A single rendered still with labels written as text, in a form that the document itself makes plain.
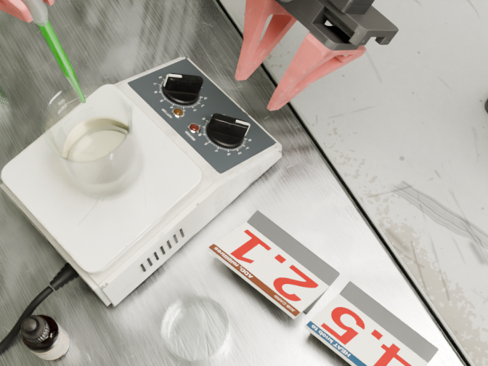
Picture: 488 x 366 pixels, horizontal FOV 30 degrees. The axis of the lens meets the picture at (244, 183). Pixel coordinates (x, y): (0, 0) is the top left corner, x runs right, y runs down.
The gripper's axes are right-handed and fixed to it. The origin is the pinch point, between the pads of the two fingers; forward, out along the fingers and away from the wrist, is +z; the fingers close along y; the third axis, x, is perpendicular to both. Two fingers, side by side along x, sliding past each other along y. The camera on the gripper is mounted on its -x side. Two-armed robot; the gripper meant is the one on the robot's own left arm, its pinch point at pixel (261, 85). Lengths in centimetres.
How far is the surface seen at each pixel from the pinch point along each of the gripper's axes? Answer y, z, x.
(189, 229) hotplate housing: 1.5, 14.0, 1.2
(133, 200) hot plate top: -1.5, 12.5, -4.4
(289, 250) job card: 7.8, 11.9, 6.9
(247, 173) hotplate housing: 1.4, 8.6, 4.9
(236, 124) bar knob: -1.7, 5.8, 4.5
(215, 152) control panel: -1.2, 8.2, 2.9
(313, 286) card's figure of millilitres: 11.6, 12.0, 5.6
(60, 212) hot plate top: -4.7, 16.1, -7.4
